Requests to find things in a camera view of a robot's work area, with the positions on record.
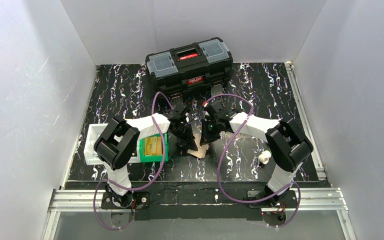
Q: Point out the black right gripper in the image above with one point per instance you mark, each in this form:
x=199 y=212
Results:
x=208 y=133

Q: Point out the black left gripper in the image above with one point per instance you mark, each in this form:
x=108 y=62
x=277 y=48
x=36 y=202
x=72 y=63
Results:
x=185 y=134

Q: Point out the yellow cards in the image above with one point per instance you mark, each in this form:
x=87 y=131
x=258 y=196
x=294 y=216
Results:
x=153 y=146

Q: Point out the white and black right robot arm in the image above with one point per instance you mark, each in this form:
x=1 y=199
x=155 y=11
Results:
x=288 y=145

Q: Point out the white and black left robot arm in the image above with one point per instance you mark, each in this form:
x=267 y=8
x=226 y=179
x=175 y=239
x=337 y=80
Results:
x=123 y=139

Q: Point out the green plastic bin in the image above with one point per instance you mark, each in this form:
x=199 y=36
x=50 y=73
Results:
x=153 y=159

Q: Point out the black plastic toolbox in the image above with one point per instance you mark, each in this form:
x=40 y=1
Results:
x=191 y=69

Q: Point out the white plastic bin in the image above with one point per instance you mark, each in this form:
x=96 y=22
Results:
x=91 y=157

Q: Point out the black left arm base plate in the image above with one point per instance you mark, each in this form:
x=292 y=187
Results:
x=135 y=200

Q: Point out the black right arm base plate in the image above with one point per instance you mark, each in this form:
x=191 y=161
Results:
x=266 y=202

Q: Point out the aluminium front rail frame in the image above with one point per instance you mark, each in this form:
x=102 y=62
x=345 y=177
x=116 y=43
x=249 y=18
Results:
x=198 y=204

